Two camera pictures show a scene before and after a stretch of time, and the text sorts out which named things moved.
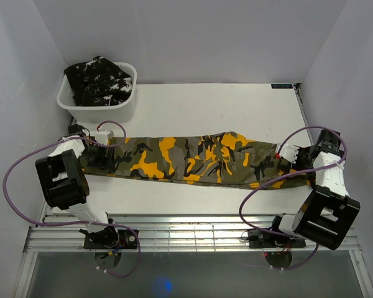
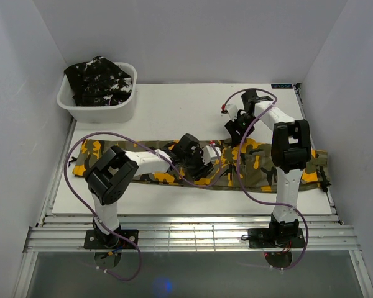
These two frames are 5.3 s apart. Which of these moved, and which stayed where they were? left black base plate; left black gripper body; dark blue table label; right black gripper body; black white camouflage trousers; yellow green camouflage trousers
Moved: right black gripper body; left black gripper body
Stayed: black white camouflage trousers; left black base plate; dark blue table label; yellow green camouflage trousers
